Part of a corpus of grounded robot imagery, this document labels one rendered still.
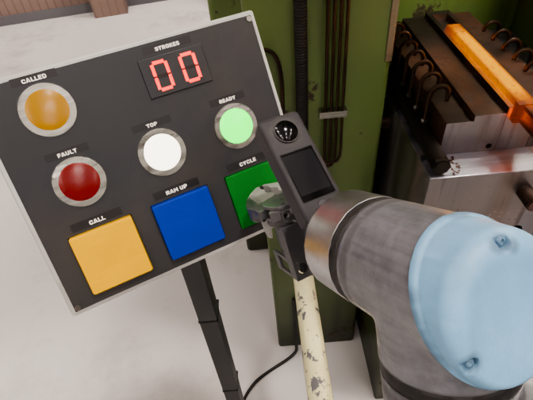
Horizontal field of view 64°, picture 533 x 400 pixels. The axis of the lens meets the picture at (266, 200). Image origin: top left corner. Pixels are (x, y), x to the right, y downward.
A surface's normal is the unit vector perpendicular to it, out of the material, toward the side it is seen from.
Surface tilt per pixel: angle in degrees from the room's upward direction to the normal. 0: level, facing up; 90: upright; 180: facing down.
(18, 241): 0
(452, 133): 90
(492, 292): 55
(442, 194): 90
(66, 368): 0
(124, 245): 60
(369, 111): 90
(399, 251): 49
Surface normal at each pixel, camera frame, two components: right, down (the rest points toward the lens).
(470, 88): -0.07, -0.72
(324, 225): -0.83, -0.40
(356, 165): 0.05, 0.69
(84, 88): 0.37, 0.14
